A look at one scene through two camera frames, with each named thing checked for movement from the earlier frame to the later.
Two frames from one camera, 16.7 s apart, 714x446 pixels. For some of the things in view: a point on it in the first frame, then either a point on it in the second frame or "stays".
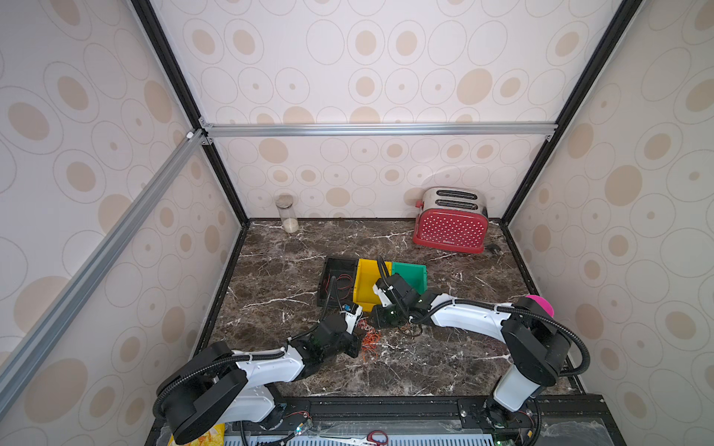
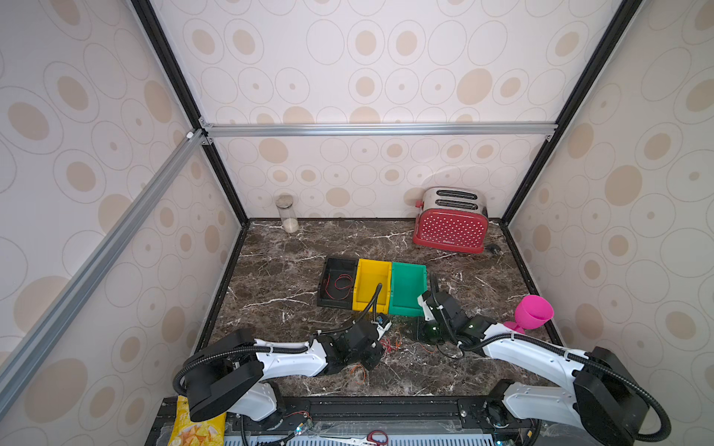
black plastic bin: (337, 282) stays
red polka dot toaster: (454, 218) stays
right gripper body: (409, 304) -> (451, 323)
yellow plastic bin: (365, 276) stays
